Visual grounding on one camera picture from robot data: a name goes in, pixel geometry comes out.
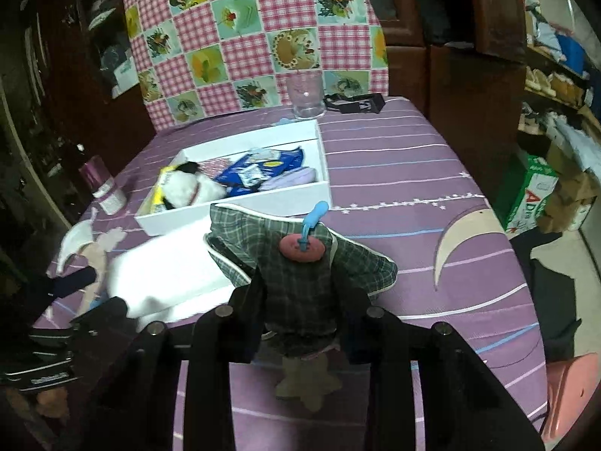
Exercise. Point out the green white carton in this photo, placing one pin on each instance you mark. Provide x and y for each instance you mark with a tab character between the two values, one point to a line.
530	192

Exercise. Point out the lilac soft pad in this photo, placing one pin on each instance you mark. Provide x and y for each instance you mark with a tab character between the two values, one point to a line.
296	177

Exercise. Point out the black and white plush toy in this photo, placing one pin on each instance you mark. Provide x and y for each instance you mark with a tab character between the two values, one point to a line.
188	190

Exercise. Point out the white cardboard box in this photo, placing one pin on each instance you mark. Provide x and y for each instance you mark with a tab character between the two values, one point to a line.
263	202

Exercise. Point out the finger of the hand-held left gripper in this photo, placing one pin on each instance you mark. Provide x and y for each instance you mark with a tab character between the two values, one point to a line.
101	312
70	282

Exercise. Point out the checked patchwork chair cover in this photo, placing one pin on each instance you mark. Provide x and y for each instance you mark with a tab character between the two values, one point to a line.
244	33

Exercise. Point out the person's left hand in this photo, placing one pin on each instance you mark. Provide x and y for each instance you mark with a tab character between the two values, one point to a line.
51	401

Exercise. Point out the black cloth bag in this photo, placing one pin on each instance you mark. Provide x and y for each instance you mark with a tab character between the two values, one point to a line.
563	300

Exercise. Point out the large blue eye mask packet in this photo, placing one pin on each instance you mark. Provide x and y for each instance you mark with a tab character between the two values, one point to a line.
281	159

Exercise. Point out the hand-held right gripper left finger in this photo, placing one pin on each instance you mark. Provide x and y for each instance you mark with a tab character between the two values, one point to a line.
244	319

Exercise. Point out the purple pump bottle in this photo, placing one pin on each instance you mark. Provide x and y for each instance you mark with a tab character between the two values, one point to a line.
110	195

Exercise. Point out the pink plastic stool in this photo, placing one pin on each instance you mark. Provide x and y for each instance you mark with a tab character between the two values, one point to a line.
573	394

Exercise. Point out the clear glass cup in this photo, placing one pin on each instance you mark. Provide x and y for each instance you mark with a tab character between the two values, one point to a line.
307	98

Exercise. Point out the white blue wipes packet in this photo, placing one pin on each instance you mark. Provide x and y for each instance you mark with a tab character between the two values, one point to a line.
251	174

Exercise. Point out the cluttered storage shelf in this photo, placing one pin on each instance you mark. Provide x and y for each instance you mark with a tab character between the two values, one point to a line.
558	56

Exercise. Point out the white face mask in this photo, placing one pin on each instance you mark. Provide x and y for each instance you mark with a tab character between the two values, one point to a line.
77	239

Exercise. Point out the dark wooden cabinet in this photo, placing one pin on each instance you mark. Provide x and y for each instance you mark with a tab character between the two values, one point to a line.
56	80
465	94

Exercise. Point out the green plaid cloth pouch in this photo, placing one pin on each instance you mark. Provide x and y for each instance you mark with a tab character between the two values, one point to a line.
300	300

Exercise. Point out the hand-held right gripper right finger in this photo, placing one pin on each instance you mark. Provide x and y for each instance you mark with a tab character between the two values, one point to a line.
354	333

